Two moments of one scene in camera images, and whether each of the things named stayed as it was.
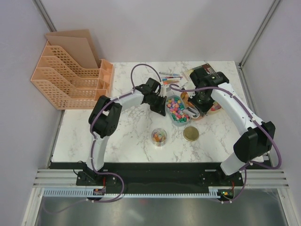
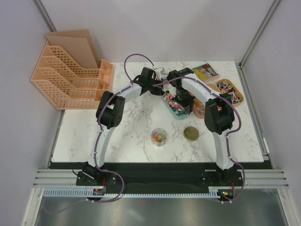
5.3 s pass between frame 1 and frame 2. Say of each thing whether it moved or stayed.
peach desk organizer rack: stayed
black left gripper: moved
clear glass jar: stayed
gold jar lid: stayed
